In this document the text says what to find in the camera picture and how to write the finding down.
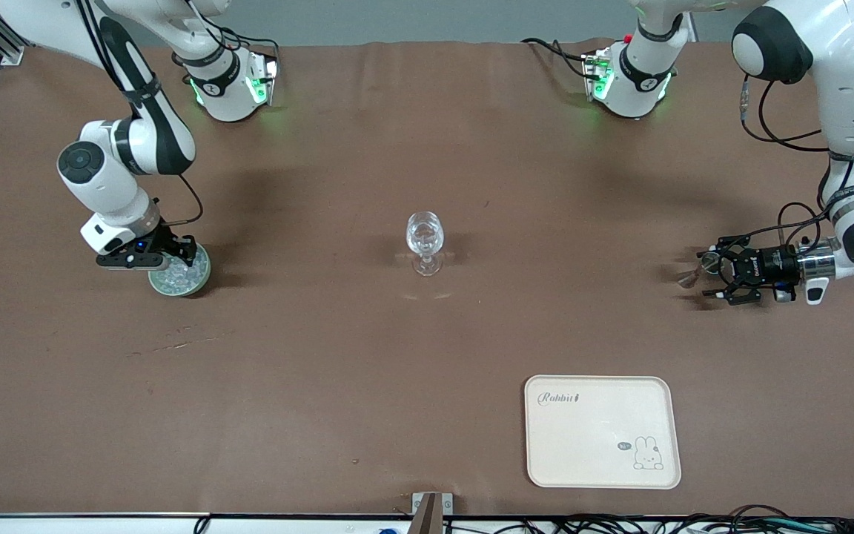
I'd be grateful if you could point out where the steel double jigger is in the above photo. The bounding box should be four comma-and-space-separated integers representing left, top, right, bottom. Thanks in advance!
679, 251, 724, 290

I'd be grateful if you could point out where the clear ice cubes pile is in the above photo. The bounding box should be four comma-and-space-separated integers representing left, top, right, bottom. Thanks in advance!
154, 260, 205, 291

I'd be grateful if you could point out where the clear stemmed wine glass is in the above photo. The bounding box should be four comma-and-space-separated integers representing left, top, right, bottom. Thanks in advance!
406, 211, 446, 277

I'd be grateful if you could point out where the round green bowl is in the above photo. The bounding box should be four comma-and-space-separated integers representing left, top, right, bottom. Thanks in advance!
148, 245, 211, 297

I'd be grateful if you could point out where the brown table cover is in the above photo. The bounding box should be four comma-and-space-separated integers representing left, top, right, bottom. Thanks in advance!
0, 37, 854, 518

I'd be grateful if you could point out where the cream rabbit print tray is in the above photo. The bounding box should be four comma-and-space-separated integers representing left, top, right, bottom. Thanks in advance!
523, 375, 682, 490

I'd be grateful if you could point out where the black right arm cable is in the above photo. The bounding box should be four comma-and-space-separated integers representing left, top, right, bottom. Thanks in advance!
164, 174, 204, 227

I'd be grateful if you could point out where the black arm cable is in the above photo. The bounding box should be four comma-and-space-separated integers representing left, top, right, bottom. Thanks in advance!
738, 74, 854, 249
164, 174, 204, 227

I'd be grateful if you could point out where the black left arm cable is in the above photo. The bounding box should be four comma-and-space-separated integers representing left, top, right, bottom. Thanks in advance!
738, 74, 854, 249

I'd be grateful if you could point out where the black right base cable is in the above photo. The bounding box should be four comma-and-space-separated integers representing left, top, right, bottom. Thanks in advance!
216, 24, 281, 64

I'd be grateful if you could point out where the black base cable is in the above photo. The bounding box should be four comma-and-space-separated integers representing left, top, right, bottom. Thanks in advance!
216, 24, 281, 64
521, 37, 592, 81

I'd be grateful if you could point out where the black cable bundle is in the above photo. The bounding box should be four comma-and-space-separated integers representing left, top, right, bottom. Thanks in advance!
546, 504, 854, 534

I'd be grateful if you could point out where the black left base cable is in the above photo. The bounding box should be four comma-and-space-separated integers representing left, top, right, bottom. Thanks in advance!
521, 37, 592, 81

